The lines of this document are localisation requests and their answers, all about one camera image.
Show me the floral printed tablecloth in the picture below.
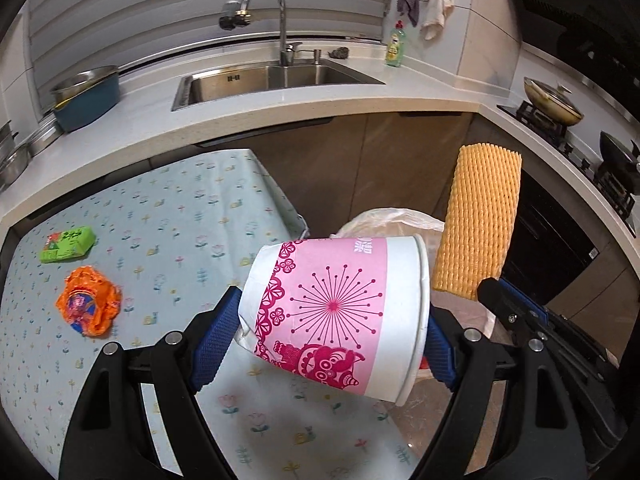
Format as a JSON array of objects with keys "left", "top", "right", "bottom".
[{"left": 0, "top": 149, "right": 421, "bottom": 480}]

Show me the large steel bowl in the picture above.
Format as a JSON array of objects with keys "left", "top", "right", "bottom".
[{"left": 49, "top": 65, "right": 121, "bottom": 106}]

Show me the bin with pink bag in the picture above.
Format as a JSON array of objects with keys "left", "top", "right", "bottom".
[{"left": 335, "top": 206, "right": 501, "bottom": 376}]

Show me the steel flat pan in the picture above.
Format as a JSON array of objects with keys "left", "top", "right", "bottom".
[{"left": 27, "top": 117, "right": 63, "bottom": 157}]

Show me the black frying pan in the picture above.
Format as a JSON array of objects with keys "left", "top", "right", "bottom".
[{"left": 599, "top": 130, "right": 640, "bottom": 176}]

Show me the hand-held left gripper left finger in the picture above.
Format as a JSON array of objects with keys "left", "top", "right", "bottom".
[{"left": 57, "top": 285, "right": 246, "bottom": 480}]

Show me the blue plastic basin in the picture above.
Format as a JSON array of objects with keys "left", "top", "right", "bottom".
[{"left": 52, "top": 77, "right": 121, "bottom": 133}]

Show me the stainless steel sink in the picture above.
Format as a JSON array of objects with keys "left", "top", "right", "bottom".
[{"left": 171, "top": 57, "right": 386, "bottom": 112}]

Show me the pink white paper cup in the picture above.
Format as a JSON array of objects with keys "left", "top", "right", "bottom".
[{"left": 235, "top": 234, "right": 432, "bottom": 406}]

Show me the black range hood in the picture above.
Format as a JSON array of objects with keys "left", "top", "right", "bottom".
[{"left": 505, "top": 0, "right": 640, "bottom": 81}]

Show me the black gas stove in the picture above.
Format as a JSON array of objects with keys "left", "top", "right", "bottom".
[{"left": 497, "top": 100, "right": 640, "bottom": 236}]

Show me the wok with glass lid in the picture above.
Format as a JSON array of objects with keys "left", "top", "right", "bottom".
[{"left": 523, "top": 76, "right": 585, "bottom": 127}]

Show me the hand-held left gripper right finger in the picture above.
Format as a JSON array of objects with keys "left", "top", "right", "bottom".
[{"left": 410, "top": 305, "right": 588, "bottom": 480}]

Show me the grey window blind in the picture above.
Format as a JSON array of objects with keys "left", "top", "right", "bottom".
[{"left": 27, "top": 0, "right": 393, "bottom": 73}]

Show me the black built-in oven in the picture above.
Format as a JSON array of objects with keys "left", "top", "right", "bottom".
[{"left": 500, "top": 170, "right": 613, "bottom": 306}]

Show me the steel mixing bowl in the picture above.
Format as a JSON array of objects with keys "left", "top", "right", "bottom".
[{"left": 0, "top": 142, "right": 32, "bottom": 191}]

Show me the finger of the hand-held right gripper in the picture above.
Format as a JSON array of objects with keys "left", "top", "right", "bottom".
[{"left": 477, "top": 276, "right": 552, "bottom": 347}]

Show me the green dish soap bottle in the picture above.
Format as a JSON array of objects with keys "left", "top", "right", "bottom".
[{"left": 385, "top": 20, "right": 407, "bottom": 68}]

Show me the chrome kitchen faucet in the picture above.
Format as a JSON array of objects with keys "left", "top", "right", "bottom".
[{"left": 218, "top": 0, "right": 303, "bottom": 67}]

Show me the purple hanging cloth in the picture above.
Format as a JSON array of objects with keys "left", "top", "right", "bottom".
[{"left": 397, "top": 0, "right": 421, "bottom": 27}]

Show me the orange crumpled wrapper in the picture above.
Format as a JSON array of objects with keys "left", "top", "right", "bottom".
[{"left": 55, "top": 266, "right": 122, "bottom": 337}]

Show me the green snack packet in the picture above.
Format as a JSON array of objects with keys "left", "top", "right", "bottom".
[{"left": 40, "top": 226, "right": 97, "bottom": 264}]

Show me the orange foam net sleeve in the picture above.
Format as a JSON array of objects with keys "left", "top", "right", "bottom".
[{"left": 432, "top": 144, "right": 522, "bottom": 301}]

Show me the white hanging cloth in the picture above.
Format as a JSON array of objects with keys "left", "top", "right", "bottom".
[{"left": 419, "top": 0, "right": 455, "bottom": 42}]

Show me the brown base cabinet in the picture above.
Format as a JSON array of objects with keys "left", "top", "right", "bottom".
[{"left": 200, "top": 112, "right": 476, "bottom": 241}]

